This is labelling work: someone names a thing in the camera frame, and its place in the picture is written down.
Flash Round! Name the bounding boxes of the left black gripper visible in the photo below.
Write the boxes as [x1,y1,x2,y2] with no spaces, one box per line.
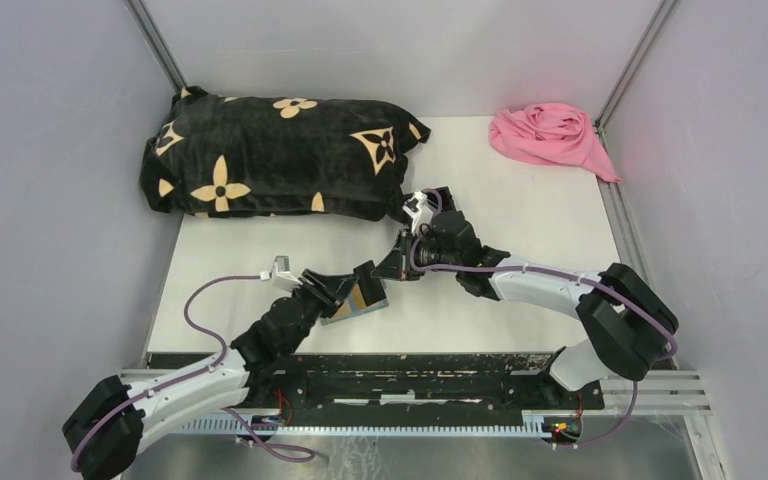
[284,267,358,354]

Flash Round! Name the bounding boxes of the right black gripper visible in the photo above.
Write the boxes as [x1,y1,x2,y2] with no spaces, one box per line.
[371,229,461,282]

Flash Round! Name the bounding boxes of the gold credit card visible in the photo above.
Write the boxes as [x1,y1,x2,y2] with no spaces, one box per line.
[322,301,353,323]

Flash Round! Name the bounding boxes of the green card holder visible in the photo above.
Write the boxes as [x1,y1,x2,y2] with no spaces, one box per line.
[319,279,389,325]

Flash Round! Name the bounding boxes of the black credit card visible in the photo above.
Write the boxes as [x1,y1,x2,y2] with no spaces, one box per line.
[352,260,387,311]

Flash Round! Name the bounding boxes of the black card box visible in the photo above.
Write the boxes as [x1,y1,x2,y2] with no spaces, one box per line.
[417,186,456,214]

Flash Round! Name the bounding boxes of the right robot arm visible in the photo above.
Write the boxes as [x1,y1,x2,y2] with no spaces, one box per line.
[373,210,679,408]

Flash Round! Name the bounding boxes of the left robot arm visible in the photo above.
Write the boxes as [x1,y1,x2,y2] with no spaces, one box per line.
[62,270,358,479]

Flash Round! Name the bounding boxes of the black floral pillow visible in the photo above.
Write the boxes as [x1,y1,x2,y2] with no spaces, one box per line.
[139,85,431,221]

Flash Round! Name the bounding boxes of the pink cloth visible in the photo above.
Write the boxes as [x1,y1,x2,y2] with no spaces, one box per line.
[488,103,622,183]

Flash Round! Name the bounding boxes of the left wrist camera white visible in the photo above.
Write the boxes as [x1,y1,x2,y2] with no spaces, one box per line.
[259,255,302,292]

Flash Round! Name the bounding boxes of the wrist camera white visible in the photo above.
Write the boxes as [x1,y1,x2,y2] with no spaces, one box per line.
[402,191,435,234]
[259,255,302,292]

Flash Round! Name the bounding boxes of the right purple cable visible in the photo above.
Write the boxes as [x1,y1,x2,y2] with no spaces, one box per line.
[409,188,680,450]

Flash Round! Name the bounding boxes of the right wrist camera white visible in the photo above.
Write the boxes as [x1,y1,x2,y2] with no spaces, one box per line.
[402,191,435,234]

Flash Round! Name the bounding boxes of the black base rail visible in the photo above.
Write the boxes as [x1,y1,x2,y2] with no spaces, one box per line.
[145,352,624,429]

